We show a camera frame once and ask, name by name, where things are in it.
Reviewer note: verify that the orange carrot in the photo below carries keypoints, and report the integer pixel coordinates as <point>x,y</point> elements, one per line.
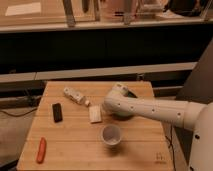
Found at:
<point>41,151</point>

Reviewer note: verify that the green ceramic bowl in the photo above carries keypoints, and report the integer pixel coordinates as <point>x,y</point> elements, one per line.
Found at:
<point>125,116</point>

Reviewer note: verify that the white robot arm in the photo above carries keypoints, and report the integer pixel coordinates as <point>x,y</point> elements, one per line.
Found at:
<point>192,116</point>

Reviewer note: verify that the black rectangular block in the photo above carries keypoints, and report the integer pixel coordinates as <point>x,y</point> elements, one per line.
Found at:
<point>57,112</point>

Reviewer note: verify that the white paper sheet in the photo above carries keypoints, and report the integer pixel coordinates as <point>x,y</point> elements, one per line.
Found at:
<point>29,8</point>

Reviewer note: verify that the white paper cup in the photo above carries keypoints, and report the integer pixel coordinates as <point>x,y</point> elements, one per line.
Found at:
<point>111,135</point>

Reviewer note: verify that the white sponge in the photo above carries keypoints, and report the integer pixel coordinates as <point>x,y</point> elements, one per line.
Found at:
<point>95,114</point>

